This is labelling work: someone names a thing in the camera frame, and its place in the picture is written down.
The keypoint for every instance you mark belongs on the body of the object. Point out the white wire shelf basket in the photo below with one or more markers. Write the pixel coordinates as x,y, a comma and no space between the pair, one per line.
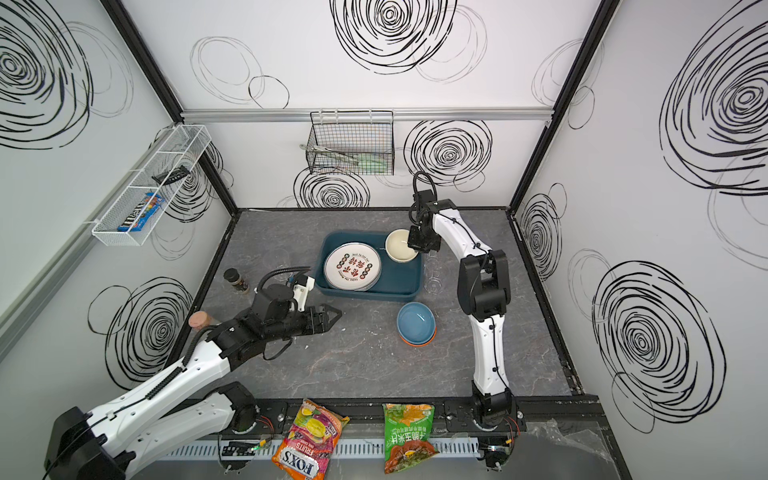
180,145

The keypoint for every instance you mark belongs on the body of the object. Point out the blue ceramic bowl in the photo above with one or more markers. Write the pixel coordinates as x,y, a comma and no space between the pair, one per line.
416,322

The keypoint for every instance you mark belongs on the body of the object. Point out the bowls cream inside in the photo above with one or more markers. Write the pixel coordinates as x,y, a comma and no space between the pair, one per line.
397,248

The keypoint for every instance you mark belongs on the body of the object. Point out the black wire basket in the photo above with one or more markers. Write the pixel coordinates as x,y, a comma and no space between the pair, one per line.
335,135

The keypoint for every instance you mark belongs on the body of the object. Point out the pink capped bottle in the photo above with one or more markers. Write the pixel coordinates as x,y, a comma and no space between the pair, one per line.
200,320

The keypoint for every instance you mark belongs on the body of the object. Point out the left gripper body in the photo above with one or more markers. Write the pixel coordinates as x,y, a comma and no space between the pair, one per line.
306,321

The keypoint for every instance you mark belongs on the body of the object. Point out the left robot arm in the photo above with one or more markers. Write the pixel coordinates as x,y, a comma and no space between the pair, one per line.
119,438

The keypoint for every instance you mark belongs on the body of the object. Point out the teal plastic bin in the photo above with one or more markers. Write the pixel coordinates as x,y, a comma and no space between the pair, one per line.
399,282

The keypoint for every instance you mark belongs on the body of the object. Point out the orange plastic bowl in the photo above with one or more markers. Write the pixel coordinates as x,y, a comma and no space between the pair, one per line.
417,344

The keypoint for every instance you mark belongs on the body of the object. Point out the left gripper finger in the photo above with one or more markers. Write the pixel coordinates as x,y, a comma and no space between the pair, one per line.
319,324
324,312

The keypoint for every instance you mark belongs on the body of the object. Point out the black remote in shelf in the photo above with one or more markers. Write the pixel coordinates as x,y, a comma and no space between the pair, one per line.
171,176

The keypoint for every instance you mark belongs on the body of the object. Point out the blue M&M's candy bag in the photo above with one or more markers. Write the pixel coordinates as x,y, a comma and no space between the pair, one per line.
142,212

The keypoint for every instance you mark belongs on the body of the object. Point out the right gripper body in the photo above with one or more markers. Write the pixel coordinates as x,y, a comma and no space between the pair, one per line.
422,241

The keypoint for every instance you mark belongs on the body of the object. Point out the small dark spice bottle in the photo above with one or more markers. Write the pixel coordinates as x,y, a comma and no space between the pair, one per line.
235,280

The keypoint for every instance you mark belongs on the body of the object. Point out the green snack bag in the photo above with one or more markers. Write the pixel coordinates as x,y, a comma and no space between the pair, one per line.
407,435

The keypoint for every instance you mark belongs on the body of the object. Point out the Fox's fruits candy bag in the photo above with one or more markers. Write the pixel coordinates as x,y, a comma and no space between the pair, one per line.
306,451

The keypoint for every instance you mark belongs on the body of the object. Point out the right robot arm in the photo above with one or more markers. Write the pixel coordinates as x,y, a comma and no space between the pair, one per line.
483,293

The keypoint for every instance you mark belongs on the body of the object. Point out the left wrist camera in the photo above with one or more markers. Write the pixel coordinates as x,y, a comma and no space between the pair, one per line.
302,286

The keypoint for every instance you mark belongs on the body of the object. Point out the white slotted cable duct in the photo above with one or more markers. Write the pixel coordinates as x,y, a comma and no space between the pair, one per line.
230,450

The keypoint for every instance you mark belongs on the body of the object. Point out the green item in basket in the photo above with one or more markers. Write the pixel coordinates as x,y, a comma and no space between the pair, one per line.
372,162

